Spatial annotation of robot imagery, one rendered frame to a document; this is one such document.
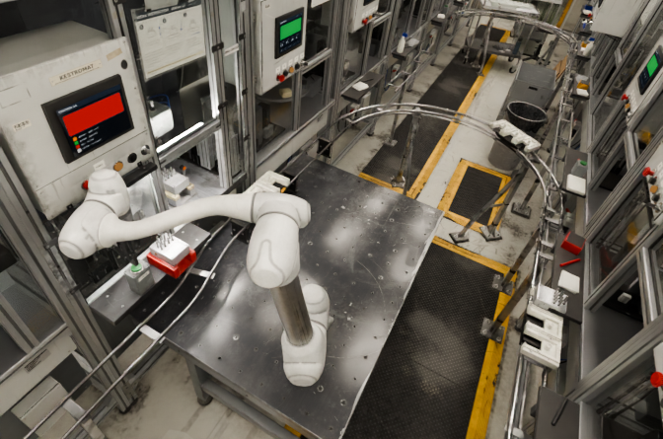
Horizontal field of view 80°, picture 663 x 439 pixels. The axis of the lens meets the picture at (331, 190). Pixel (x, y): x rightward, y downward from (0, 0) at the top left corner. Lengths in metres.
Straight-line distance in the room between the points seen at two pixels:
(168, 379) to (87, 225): 1.48
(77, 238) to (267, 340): 0.93
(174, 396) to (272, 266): 1.59
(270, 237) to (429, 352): 1.83
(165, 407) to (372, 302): 1.26
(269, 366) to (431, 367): 1.21
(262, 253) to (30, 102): 0.73
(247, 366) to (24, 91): 1.25
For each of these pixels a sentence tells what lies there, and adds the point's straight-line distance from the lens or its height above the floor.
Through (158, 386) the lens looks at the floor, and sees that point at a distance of 2.62.
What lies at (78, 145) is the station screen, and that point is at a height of 1.58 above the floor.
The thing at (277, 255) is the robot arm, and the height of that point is 1.49.
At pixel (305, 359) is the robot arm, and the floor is 0.93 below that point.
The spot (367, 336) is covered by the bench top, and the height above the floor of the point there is 0.68.
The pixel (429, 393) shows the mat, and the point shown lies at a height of 0.01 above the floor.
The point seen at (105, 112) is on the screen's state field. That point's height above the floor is 1.64.
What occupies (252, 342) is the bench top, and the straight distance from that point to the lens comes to 1.88.
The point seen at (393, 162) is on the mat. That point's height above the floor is 0.01.
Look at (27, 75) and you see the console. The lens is 1.31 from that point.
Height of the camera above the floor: 2.34
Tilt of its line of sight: 41 degrees down
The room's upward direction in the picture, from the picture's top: 8 degrees clockwise
